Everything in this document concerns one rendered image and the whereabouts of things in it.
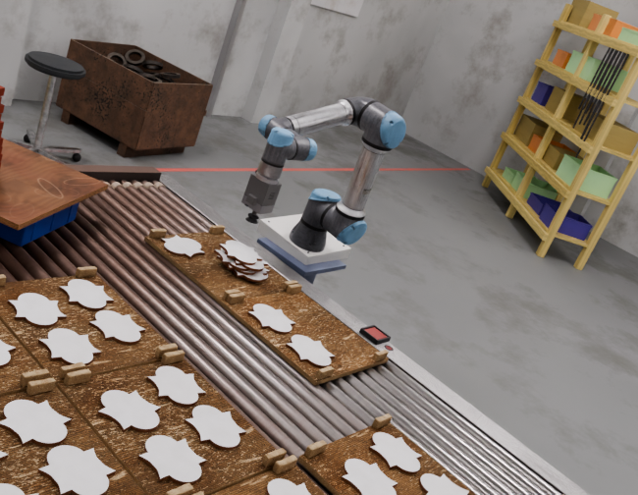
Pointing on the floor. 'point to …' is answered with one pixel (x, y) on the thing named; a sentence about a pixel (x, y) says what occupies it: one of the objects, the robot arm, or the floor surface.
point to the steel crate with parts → (133, 98)
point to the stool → (54, 65)
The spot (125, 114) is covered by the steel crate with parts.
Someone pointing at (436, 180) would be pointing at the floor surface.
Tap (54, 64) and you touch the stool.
